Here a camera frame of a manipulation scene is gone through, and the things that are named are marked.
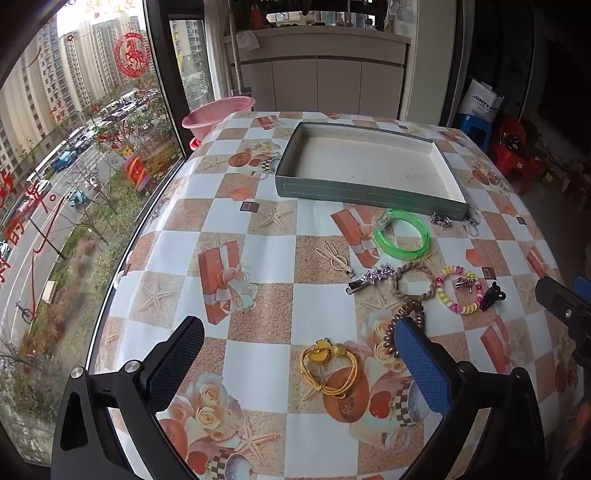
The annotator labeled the brown braided hair tie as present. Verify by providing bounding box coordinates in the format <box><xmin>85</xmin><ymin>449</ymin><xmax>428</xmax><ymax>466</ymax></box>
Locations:
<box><xmin>392</xmin><ymin>261</ymin><xmax>437</xmax><ymax>303</ymax></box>

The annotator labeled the white mop handle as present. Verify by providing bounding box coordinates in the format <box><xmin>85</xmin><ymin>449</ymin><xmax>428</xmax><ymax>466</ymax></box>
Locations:
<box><xmin>228</xmin><ymin>16</ymin><xmax>244</xmax><ymax>93</ymax></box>

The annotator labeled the brown spiral hair tie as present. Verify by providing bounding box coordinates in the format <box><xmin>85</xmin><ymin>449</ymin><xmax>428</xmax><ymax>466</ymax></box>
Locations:
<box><xmin>383</xmin><ymin>299</ymin><xmax>426</xmax><ymax>358</ymax></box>

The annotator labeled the grey-green shallow tray box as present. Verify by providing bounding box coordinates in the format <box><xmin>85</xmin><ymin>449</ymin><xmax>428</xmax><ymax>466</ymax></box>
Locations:
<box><xmin>275</xmin><ymin>121</ymin><xmax>468</xmax><ymax>221</ymax></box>

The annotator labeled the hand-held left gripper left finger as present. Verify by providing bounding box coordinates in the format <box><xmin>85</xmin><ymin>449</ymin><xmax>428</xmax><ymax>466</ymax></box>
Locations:
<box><xmin>50</xmin><ymin>315</ymin><xmax>206</xmax><ymax>480</ymax></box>

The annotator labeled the blue plastic stool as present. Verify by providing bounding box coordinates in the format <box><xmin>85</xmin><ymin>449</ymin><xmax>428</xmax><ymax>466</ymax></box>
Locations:
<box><xmin>456</xmin><ymin>113</ymin><xmax>493</xmax><ymax>151</ymax></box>

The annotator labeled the beige rabbit hair clip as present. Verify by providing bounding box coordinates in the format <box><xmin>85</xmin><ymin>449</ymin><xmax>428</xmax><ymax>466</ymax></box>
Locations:
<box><xmin>315</xmin><ymin>241</ymin><xmax>354</xmax><ymax>274</ymax></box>

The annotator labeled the red horse window sticker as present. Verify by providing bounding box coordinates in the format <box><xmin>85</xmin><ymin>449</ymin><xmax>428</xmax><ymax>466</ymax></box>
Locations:
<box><xmin>114</xmin><ymin>32</ymin><xmax>152</xmax><ymax>78</ymax></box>

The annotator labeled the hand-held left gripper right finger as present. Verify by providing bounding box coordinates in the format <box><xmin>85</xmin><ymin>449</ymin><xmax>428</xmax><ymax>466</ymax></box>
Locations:
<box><xmin>393</xmin><ymin>318</ymin><xmax>549</xmax><ymax>480</ymax></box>

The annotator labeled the red calligraphy window decal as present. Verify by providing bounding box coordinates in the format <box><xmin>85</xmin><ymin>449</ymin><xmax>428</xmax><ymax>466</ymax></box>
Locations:
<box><xmin>0</xmin><ymin>168</ymin><xmax>63</xmax><ymax>289</ymax></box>

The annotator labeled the black claw hair clip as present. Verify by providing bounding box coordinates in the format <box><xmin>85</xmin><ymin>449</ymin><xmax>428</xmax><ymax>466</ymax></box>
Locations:
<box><xmin>480</xmin><ymin>281</ymin><xmax>507</xmax><ymax>311</ymax></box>

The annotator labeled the green translucent bangle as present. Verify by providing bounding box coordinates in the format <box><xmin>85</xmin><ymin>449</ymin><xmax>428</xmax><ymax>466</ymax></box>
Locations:
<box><xmin>373</xmin><ymin>209</ymin><xmax>433</xmax><ymax>256</ymax></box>

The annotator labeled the pink plastic basin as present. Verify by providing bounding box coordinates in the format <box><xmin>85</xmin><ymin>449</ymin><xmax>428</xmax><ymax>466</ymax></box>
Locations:
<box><xmin>181</xmin><ymin>95</ymin><xmax>256</xmax><ymax>140</ymax></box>

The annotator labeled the white cabinet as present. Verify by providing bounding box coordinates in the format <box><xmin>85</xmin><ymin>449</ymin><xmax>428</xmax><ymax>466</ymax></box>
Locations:
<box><xmin>226</xmin><ymin>28</ymin><xmax>411</xmax><ymax>119</ymax></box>

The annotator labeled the colourful beaded bracelet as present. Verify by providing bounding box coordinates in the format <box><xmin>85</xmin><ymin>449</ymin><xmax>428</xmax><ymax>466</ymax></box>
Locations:
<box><xmin>434</xmin><ymin>264</ymin><xmax>489</xmax><ymax>317</ymax></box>

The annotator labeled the yellow hair tie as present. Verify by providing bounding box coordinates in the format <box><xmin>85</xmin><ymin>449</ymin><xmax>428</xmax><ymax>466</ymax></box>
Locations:
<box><xmin>300</xmin><ymin>339</ymin><xmax>360</xmax><ymax>397</ymax></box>

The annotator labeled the red plastic chair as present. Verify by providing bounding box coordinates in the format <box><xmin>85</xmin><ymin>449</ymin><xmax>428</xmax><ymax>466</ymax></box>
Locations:
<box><xmin>489</xmin><ymin>117</ymin><xmax>542</xmax><ymax>195</ymax></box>

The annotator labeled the silver star hair clip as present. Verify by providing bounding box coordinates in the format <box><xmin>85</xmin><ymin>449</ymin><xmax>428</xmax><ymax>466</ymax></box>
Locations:
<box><xmin>346</xmin><ymin>265</ymin><xmax>394</xmax><ymax>295</ymax></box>

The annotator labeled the white printed bag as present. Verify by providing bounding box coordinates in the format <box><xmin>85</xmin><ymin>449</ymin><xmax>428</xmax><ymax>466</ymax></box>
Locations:
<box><xmin>459</xmin><ymin>78</ymin><xmax>504</xmax><ymax>123</ymax></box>

